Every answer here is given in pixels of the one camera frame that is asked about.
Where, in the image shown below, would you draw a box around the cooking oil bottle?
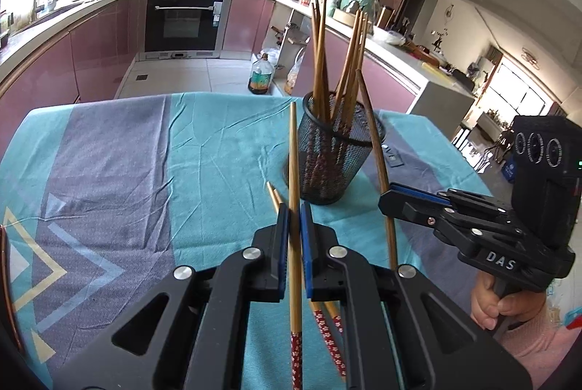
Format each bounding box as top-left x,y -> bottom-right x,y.
247,52 -> 276,96

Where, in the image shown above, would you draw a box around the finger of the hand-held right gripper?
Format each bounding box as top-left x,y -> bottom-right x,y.
378,191 -> 523,252
391,183 -> 513,228

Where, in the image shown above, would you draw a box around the living room window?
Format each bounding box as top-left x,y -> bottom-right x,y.
488,66 -> 554,114

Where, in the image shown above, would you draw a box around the wooden chopstick red floral end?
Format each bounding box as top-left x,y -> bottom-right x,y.
273,188 -> 345,335
356,69 -> 400,271
289,101 -> 304,390
266,182 -> 347,378

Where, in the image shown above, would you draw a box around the person's right forearm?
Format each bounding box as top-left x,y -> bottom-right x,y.
495,292 -> 582,390

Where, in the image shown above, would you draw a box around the clear plastic bag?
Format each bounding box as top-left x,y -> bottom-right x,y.
284,48 -> 306,96

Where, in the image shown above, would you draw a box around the teal grey printed blanket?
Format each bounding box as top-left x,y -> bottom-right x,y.
0,92 -> 501,390

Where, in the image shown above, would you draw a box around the purple kitchen cabinets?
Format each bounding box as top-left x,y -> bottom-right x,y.
0,0 -> 419,145

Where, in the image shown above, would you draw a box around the built-in black oven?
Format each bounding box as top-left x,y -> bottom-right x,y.
144,0 -> 229,55

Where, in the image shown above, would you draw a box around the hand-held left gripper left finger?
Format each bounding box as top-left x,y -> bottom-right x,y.
52,203 -> 292,390

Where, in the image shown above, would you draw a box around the bunch of wooden chopsticks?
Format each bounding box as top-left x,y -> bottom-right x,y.
302,0 -> 370,200

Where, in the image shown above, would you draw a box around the white bowl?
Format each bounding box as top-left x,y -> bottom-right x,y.
372,27 -> 406,46

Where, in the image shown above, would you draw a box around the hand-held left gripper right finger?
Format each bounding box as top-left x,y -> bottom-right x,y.
299,204 -> 533,390

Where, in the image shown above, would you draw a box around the black mesh utensil holder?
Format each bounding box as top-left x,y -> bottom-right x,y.
286,90 -> 387,206

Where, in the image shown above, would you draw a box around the white kitchen countertop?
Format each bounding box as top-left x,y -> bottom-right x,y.
0,0 -> 476,100

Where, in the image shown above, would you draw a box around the person's right hand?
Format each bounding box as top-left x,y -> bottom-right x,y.
470,280 -> 544,333

